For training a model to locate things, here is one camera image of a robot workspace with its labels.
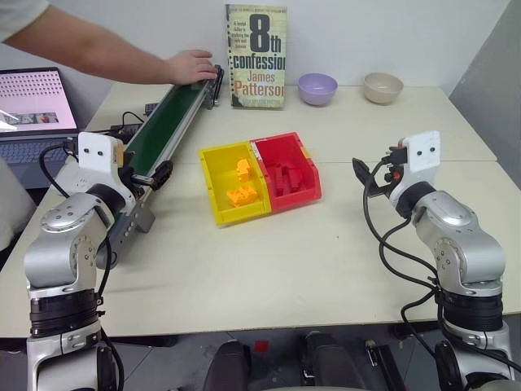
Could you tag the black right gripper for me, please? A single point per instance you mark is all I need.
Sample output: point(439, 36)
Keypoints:
point(391, 169)

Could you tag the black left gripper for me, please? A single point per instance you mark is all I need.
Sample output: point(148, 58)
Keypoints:
point(127, 179)

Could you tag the person's bare forearm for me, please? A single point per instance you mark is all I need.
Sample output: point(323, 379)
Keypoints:
point(89, 57)

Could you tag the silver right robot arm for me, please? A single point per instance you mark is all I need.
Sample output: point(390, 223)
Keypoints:
point(460, 240)

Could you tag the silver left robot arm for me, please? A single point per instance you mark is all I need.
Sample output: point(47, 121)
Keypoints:
point(57, 244)

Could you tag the green conveyor belt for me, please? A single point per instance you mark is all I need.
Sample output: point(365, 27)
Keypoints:
point(171, 118)

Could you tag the person's bare hand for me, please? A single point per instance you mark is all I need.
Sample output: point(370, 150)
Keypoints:
point(195, 67)

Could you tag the small black keypad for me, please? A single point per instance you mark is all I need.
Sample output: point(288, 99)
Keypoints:
point(151, 108)

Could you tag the red building block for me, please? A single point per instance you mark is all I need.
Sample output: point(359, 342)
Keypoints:
point(279, 181)
point(296, 179)

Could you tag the yellow plastic bin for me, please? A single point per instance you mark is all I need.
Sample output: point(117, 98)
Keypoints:
point(221, 171)

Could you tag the red plastic bin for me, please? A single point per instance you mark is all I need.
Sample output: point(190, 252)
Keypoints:
point(297, 203)

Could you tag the beige bowl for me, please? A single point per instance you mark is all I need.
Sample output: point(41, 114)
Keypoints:
point(383, 89)

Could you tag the small yellow building block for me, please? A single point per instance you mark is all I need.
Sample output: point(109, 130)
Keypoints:
point(244, 170)

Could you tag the wide yellow building block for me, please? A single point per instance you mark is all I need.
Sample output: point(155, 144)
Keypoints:
point(242, 197)

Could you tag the purple bowl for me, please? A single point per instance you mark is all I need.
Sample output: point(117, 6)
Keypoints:
point(317, 89)

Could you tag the grey laptop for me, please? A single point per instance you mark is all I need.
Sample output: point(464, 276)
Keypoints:
point(28, 122)

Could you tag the white garment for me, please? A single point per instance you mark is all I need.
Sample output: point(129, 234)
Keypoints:
point(12, 203)

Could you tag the dark rounded shape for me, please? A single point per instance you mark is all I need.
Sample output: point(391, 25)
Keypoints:
point(329, 362)
point(228, 366)

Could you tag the white shirt sleeve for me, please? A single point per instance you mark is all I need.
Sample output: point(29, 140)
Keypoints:
point(20, 18)

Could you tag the red square floor marker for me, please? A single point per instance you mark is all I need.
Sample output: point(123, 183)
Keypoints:
point(261, 346)

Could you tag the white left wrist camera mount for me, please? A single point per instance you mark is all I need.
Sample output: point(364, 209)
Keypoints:
point(95, 161)

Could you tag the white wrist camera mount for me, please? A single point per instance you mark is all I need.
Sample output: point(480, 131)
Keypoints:
point(423, 156)
point(95, 161)

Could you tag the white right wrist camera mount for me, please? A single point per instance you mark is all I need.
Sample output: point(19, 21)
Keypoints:
point(423, 156)

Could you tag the black metal bracket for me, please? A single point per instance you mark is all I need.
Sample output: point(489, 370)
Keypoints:
point(384, 366)

